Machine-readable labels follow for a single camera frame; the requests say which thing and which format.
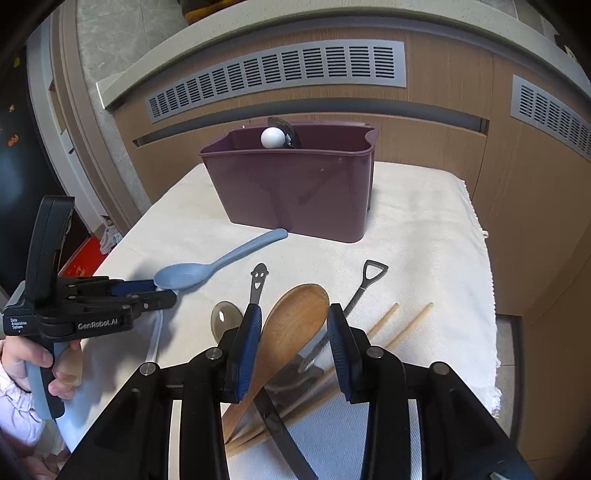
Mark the white cloth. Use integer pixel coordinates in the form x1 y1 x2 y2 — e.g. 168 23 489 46
58 161 502 480

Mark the round metal spoon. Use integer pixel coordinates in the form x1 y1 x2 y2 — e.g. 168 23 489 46
211 301 244 344

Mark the dark metal knife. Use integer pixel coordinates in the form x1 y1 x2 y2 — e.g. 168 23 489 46
253 388 319 480

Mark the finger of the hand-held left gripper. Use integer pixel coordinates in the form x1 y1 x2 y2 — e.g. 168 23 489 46
58 276 158 302
111 290 179 319

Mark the white plastic item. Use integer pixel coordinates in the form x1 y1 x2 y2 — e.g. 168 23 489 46
99 215 124 254

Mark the white stone countertop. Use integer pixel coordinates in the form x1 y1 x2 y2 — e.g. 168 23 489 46
96 0 591 112

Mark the person's left hand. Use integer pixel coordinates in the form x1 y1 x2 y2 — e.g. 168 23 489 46
0 338 79 401

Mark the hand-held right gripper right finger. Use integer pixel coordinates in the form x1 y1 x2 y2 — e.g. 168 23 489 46
325 302 539 480

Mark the short grey vent grille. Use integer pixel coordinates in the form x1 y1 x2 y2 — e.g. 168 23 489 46
510 75 591 160

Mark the long grey vent grille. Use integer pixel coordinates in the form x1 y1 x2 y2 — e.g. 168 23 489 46
145 39 408 125

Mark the wooden spoon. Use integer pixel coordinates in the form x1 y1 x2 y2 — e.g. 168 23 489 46
222 283 330 455

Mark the wooden kitchen cabinet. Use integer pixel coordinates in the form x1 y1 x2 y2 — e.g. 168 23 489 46
51 14 591 480

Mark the blue plastic spoon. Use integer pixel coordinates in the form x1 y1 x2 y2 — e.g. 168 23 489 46
153 228 289 291

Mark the black refrigerator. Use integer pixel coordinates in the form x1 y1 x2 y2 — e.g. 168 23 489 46
0 28 93 296

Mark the red box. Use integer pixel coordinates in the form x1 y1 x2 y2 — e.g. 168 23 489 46
58 235 109 282

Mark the purple plastic utensil bin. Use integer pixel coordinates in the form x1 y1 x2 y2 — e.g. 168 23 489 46
199 121 379 244

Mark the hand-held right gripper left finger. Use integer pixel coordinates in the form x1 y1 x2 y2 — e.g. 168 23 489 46
58 302 264 480

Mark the smiley handle metal spoon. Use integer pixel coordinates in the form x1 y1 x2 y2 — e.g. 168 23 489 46
247 263 270 306

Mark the black pot orange handle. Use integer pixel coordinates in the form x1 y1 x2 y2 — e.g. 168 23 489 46
182 0 259 24

